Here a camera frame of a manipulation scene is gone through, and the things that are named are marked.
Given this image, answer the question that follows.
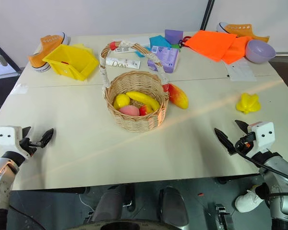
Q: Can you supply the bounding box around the purple plastic bowl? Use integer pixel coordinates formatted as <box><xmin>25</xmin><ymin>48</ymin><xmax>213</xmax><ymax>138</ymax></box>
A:
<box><xmin>244</xmin><ymin>39</ymin><xmax>277</xmax><ymax>64</ymax></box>

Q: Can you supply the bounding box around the yellow lemon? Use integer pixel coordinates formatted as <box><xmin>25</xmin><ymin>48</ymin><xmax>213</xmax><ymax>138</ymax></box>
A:
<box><xmin>113</xmin><ymin>93</ymin><xmax>131</xmax><ymax>111</ymax></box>

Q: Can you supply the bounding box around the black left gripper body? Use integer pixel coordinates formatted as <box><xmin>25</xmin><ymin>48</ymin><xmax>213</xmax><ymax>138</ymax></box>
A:
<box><xmin>18</xmin><ymin>137</ymin><xmax>42</xmax><ymax>156</ymax></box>

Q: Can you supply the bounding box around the black pole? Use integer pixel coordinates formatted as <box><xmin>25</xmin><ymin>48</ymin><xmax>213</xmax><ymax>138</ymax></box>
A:
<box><xmin>200</xmin><ymin>0</ymin><xmax>216</xmax><ymax>31</ymax></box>

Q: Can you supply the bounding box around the large orange cloth bag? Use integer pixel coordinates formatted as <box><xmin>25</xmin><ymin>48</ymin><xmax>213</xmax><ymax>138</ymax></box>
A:
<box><xmin>183</xmin><ymin>30</ymin><xmax>239</xmax><ymax>63</ymax></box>

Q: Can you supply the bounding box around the black metal stand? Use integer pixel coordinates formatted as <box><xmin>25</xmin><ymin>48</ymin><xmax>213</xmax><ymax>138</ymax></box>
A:
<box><xmin>214</xmin><ymin>203</ymin><xmax>234</xmax><ymax>230</ymax></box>

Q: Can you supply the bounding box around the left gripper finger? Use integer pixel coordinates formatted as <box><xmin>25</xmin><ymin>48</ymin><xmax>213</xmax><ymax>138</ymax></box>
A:
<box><xmin>38</xmin><ymin>128</ymin><xmax>55</xmax><ymax>148</ymax></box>
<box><xmin>22</xmin><ymin>126</ymin><xmax>32</xmax><ymax>140</ymax></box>

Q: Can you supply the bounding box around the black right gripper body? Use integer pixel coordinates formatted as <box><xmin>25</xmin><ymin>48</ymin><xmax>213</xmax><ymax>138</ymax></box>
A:
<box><xmin>235</xmin><ymin>133</ymin><xmax>256</xmax><ymax>151</ymax></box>

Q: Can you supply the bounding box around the small orange cloth bag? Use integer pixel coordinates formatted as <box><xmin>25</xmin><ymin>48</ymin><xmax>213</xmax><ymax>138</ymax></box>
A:
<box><xmin>221</xmin><ymin>35</ymin><xmax>253</xmax><ymax>65</ymax></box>

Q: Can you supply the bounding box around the orange canvas sneaker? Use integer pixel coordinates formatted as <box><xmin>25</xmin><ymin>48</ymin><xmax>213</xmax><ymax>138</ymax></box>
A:
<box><xmin>27</xmin><ymin>31</ymin><xmax>72</xmax><ymax>73</ymax></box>
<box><xmin>216</xmin><ymin>22</ymin><xmax>270</xmax><ymax>44</ymax></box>

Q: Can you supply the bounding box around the white paper sheet with print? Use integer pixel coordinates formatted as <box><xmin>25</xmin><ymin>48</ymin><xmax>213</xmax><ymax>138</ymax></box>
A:
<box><xmin>225</xmin><ymin>58</ymin><xmax>258</xmax><ymax>82</ymax></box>

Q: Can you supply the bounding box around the purple tissue pack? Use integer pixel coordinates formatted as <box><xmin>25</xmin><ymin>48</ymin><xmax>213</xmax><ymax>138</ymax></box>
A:
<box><xmin>147</xmin><ymin>45</ymin><xmax>180</xmax><ymax>73</ymax></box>

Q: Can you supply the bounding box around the white Dove tube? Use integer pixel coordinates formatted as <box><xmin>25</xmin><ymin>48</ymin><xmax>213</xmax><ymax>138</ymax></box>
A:
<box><xmin>106</xmin><ymin>57</ymin><xmax>141</xmax><ymax>70</ymax></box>

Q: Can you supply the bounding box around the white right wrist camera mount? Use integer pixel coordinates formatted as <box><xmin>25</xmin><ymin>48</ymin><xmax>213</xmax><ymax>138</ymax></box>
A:
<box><xmin>246</xmin><ymin>121</ymin><xmax>276</xmax><ymax>157</ymax></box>

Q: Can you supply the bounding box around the dark rounded shape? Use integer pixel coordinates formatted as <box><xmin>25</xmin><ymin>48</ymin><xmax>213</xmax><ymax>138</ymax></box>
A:
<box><xmin>158</xmin><ymin>185</ymin><xmax>190</xmax><ymax>228</ymax></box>

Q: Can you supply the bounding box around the purple foam block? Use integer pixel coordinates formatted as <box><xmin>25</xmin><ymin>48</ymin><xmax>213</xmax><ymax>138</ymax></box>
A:
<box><xmin>164</xmin><ymin>29</ymin><xmax>184</xmax><ymax>45</ymax></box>

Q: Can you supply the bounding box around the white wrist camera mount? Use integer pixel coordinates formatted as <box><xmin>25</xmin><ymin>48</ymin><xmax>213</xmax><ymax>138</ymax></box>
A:
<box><xmin>0</xmin><ymin>126</ymin><xmax>31</xmax><ymax>159</ymax></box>
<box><xmin>246</xmin><ymin>121</ymin><xmax>276</xmax><ymax>157</ymax></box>

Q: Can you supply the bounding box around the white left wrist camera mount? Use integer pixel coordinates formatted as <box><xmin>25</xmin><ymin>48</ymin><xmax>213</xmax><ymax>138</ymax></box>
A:
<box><xmin>0</xmin><ymin>126</ymin><xmax>31</xmax><ymax>159</ymax></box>

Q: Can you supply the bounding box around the pink peach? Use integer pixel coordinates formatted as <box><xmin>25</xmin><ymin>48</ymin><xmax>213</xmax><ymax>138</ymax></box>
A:
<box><xmin>119</xmin><ymin>105</ymin><xmax>141</xmax><ymax>117</ymax></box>

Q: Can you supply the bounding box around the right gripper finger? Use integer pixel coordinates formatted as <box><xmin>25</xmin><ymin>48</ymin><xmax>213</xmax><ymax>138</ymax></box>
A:
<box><xmin>234</xmin><ymin>119</ymin><xmax>249</xmax><ymax>134</ymax></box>
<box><xmin>214</xmin><ymin>127</ymin><xmax>237</xmax><ymax>156</ymax></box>

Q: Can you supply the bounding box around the red yellow mango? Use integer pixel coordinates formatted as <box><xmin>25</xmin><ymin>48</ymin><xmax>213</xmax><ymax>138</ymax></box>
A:
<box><xmin>168</xmin><ymin>83</ymin><xmax>190</xmax><ymax>110</ymax></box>

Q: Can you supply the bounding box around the grey rounded shape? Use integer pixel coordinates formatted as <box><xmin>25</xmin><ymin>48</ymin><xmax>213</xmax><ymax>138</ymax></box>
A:
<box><xmin>90</xmin><ymin>185</ymin><xmax>135</xmax><ymax>223</ymax></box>

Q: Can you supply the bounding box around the white shoe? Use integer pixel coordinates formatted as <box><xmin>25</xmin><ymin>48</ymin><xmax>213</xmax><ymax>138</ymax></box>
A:
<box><xmin>234</xmin><ymin>184</ymin><xmax>265</xmax><ymax>213</ymax></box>

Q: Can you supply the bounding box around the yellow plastic bin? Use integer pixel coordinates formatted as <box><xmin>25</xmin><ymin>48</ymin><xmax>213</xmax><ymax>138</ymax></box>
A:
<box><xmin>42</xmin><ymin>44</ymin><xmax>100</xmax><ymax>82</ymax></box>

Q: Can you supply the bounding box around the yellow banana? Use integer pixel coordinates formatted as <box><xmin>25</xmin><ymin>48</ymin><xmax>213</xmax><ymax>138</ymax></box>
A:
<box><xmin>125</xmin><ymin>91</ymin><xmax>160</xmax><ymax>112</ymax></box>

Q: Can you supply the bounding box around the wicker basket with handle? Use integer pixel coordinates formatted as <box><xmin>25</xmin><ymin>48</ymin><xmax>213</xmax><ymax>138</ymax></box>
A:
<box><xmin>99</xmin><ymin>40</ymin><xmax>170</xmax><ymax>133</ymax></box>

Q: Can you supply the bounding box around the red apple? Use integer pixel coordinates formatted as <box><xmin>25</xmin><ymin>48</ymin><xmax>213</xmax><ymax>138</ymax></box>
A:
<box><xmin>139</xmin><ymin>104</ymin><xmax>153</xmax><ymax>116</ymax></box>

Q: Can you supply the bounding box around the yellow plastic toy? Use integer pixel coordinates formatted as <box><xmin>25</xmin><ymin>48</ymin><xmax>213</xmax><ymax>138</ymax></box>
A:
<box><xmin>235</xmin><ymin>92</ymin><xmax>262</xmax><ymax>114</ymax></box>

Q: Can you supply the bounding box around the teal foam block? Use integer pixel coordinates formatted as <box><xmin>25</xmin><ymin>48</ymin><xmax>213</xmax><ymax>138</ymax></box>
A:
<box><xmin>149</xmin><ymin>34</ymin><xmax>172</xmax><ymax>49</ymax></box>

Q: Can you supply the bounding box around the clear tape patch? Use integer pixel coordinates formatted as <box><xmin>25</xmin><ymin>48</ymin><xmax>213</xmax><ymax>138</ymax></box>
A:
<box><xmin>12</xmin><ymin>83</ymin><xmax>29</xmax><ymax>96</ymax></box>

